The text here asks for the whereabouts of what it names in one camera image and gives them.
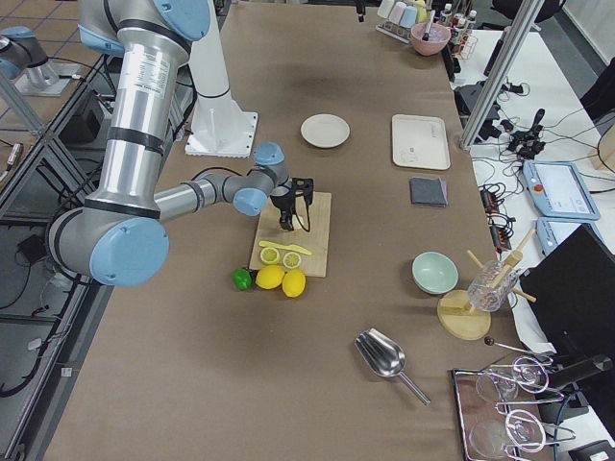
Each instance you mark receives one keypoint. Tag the steel muddler black tip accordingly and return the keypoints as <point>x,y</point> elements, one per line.
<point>428,25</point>

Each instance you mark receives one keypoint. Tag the wooden cup tree stand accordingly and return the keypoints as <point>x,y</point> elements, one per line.
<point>455,312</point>

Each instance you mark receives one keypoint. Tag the yellow lemon near lime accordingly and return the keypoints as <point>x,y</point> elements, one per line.
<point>270,277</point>

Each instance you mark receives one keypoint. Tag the black framed wooden tray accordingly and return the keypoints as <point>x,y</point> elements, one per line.
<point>471,409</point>

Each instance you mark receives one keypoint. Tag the upper teach pendant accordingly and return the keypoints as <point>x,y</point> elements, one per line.
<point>558,190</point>

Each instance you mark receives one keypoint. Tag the pink bowl with ice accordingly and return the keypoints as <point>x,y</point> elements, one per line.
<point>439,37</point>

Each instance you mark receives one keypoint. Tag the lemon half lower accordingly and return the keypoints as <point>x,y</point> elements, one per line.
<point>292,260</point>

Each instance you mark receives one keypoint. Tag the copper wire bottle rack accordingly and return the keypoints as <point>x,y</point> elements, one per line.
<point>460,19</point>

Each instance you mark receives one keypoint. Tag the textured clear glass cup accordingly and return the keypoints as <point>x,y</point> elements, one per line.
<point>490,288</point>

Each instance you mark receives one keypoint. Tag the lower teach pendant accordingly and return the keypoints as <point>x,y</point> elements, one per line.
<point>551,231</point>

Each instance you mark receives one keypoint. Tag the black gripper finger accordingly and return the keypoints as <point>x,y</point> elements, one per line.
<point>360,10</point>

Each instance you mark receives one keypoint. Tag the wine glass near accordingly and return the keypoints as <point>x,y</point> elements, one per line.
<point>515,437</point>

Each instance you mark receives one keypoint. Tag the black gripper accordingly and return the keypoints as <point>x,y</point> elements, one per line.
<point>282,204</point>

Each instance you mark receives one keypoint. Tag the wooden cutting board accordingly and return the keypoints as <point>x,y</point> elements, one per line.
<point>316,241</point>

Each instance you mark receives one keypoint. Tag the teach pendant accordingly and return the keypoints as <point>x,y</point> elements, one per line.
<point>551,231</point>
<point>558,190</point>

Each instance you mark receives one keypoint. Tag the yellow lemon outer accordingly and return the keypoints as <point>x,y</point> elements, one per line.
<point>294,283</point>

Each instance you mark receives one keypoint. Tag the grey folded cloth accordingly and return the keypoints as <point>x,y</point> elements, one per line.
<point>428,191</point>

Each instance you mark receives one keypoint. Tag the wine glass far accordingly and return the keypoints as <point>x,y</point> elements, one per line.
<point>502,382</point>

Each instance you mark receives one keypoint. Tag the mint green bowl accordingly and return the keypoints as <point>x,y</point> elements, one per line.
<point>434,273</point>

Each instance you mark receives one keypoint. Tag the lemon half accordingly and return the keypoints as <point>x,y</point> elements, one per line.
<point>270,256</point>
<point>292,260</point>

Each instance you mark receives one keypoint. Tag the lemon half upper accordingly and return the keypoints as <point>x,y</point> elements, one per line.
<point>270,256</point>

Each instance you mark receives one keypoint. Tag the cream round plate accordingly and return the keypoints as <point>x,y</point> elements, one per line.
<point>325,130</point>

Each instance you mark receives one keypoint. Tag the white cup rack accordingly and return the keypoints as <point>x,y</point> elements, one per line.
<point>398,17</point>

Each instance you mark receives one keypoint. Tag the steel ice scoop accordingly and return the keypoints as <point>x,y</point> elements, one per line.
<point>387,359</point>

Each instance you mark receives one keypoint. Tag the green lime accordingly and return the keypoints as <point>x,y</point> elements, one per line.
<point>242,279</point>

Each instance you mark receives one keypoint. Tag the yellow plastic knife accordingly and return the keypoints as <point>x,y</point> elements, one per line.
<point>287,247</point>

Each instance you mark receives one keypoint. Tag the cream rabbit tray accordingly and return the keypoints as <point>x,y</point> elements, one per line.
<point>420,142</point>

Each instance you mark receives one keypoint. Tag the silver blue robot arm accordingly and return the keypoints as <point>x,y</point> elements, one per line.
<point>117,237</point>

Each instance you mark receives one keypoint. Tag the wine glass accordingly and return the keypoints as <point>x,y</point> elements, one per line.
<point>502,382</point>
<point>515,437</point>

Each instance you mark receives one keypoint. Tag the black laptop monitor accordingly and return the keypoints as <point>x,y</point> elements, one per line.
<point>574,291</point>

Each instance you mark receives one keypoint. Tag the aluminium frame post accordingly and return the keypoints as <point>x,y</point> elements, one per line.
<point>513,41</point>

